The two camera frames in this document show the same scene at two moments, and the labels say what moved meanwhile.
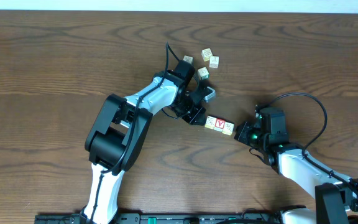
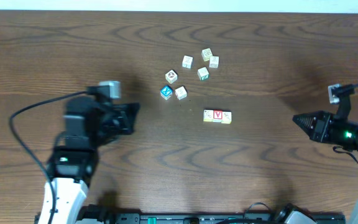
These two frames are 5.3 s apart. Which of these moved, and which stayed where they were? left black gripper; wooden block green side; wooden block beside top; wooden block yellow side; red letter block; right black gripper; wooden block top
Moved: red letter block; left black gripper; wooden block yellow side; right black gripper
Stayed: wooden block top; wooden block green side; wooden block beside top
